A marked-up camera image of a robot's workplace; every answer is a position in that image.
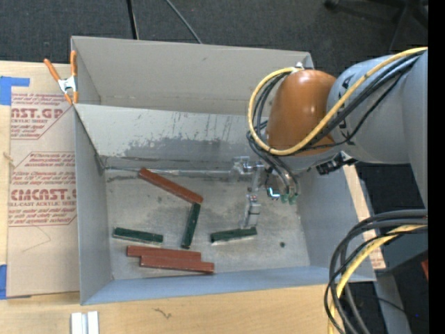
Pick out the brown cardboard board, red print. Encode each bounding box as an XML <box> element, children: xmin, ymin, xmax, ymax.
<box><xmin>0</xmin><ymin>60</ymin><xmax>387</xmax><ymax>301</ymax></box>

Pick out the grey metal bin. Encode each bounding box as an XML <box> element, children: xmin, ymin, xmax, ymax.
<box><xmin>70</xmin><ymin>35</ymin><xmax>377</xmax><ymax>306</ymax></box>

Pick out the red-brown flat block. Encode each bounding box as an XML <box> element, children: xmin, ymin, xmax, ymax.
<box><xmin>139</xmin><ymin>255</ymin><xmax>216</xmax><ymax>276</ymax></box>
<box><xmin>138</xmin><ymin>167</ymin><xmax>204</xmax><ymax>205</ymax></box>
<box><xmin>126</xmin><ymin>244</ymin><xmax>203</xmax><ymax>262</ymax></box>

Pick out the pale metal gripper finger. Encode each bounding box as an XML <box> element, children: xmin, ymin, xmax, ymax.
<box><xmin>240</xmin><ymin>193</ymin><xmax>262</xmax><ymax>230</ymax></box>
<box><xmin>229</xmin><ymin>155</ymin><xmax>259</xmax><ymax>182</ymax></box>

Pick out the dark green flat block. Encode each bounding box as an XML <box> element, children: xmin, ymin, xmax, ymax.
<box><xmin>209</xmin><ymin>226</ymin><xmax>259</xmax><ymax>244</ymax></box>
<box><xmin>111</xmin><ymin>226</ymin><xmax>165</xmax><ymax>245</ymax></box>
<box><xmin>180</xmin><ymin>202</ymin><xmax>202</xmax><ymax>251</ymax></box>

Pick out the black cylinder on white bracket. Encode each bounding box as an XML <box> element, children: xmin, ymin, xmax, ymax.
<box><xmin>315</xmin><ymin>153</ymin><xmax>357</xmax><ymax>176</ymax></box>

